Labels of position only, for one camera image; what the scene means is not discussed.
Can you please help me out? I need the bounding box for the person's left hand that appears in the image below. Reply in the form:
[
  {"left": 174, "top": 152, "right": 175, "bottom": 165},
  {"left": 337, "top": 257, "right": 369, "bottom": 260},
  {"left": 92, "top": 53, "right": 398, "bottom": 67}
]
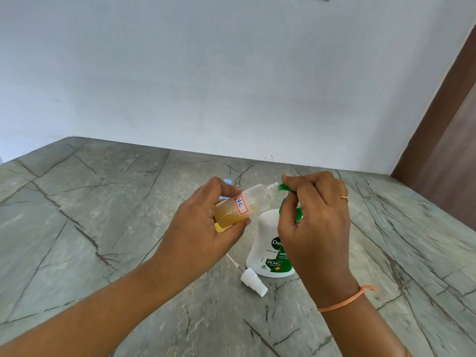
[{"left": 159, "top": 177, "right": 252, "bottom": 274}]

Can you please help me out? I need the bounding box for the person's right hand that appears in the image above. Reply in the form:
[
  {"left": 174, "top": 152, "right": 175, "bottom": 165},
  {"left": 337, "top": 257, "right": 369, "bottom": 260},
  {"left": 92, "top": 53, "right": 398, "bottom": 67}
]
[{"left": 277, "top": 171, "right": 360, "bottom": 307}]

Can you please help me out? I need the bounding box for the white soap bottle green pump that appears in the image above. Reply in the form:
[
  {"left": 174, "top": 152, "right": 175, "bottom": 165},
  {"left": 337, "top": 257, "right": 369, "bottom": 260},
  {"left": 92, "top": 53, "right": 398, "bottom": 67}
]
[{"left": 245, "top": 183, "right": 304, "bottom": 278}]

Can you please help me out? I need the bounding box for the clear bottle with yellow liquid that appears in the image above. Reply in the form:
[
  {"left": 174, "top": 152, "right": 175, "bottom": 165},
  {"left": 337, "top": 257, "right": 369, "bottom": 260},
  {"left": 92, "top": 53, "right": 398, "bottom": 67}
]
[{"left": 213, "top": 182, "right": 283, "bottom": 233}]

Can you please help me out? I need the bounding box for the person's left forearm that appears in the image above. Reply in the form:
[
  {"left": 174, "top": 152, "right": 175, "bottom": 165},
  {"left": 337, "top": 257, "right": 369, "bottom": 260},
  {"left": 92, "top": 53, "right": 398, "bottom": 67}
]
[{"left": 0, "top": 253, "right": 179, "bottom": 357}]

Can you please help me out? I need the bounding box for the person's right forearm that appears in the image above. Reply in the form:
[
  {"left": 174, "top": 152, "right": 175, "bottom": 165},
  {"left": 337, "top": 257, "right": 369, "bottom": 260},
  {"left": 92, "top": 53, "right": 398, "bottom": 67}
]
[{"left": 317, "top": 284, "right": 410, "bottom": 357}]

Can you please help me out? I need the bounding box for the blue cap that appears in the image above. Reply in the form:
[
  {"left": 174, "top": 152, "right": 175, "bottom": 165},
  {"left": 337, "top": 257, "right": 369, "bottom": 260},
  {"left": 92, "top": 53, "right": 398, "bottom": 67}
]
[{"left": 219, "top": 178, "right": 235, "bottom": 200}]

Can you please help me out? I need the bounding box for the white spray cap with tube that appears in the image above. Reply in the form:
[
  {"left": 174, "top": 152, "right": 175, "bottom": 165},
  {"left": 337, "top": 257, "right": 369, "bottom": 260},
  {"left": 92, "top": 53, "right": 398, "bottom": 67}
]
[{"left": 226, "top": 253, "right": 268, "bottom": 298}]

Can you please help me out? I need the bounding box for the brown wooden door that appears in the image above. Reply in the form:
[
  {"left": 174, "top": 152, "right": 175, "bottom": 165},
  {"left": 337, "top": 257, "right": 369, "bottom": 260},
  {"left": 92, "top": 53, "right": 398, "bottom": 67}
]
[{"left": 390, "top": 22, "right": 476, "bottom": 235}]

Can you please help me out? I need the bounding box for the orange thread bracelet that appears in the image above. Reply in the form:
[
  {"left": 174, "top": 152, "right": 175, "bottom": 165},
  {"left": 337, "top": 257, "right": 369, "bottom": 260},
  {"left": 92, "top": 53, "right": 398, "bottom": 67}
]
[{"left": 317, "top": 285, "right": 376, "bottom": 313}]

